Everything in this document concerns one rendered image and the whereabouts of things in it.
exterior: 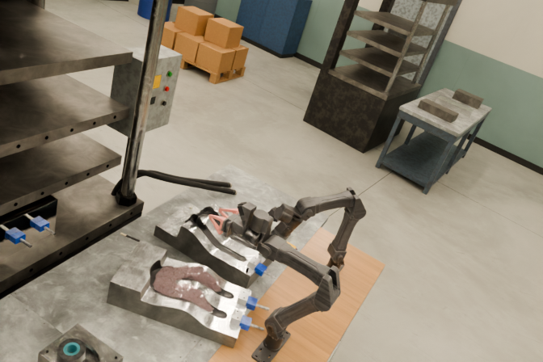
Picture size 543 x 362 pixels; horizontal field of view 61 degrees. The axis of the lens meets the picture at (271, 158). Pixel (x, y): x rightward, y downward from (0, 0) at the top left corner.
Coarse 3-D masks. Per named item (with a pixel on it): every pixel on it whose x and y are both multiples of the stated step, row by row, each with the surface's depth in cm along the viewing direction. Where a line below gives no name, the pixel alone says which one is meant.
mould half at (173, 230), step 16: (192, 208) 228; (160, 224) 211; (176, 224) 214; (192, 224) 205; (208, 224) 210; (176, 240) 206; (192, 240) 202; (208, 240) 204; (224, 240) 210; (192, 256) 205; (208, 256) 200; (224, 256) 200; (256, 256) 206; (224, 272) 199; (240, 272) 195
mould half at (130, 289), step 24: (144, 264) 179; (168, 264) 188; (192, 264) 190; (120, 288) 168; (144, 288) 170; (240, 288) 190; (144, 312) 170; (168, 312) 168; (192, 312) 168; (216, 336) 169
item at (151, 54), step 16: (32, 0) 213; (160, 0) 183; (160, 16) 186; (160, 32) 190; (144, 64) 196; (144, 80) 198; (144, 96) 202; (144, 112) 206; (144, 128) 211; (128, 160) 217; (128, 176) 220; (128, 192) 225
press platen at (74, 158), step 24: (48, 144) 208; (72, 144) 214; (96, 144) 220; (0, 168) 184; (24, 168) 188; (48, 168) 193; (72, 168) 197; (96, 168) 205; (0, 192) 171; (24, 192) 175; (48, 192) 185
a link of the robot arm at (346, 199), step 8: (344, 192) 204; (352, 192) 208; (304, 200) 198; (312, 200) 199; (320, 200) 199; (328, 200) 199; (336, 200) 200; (344, 200) 201; (352, 200) 201; (360, 200) 201; (304, 208) 195; (312, 208) 196; (320, 208) 198; (328, 208) 201; (360, 208) 203; (312, 216) 198; (360, 216) 206
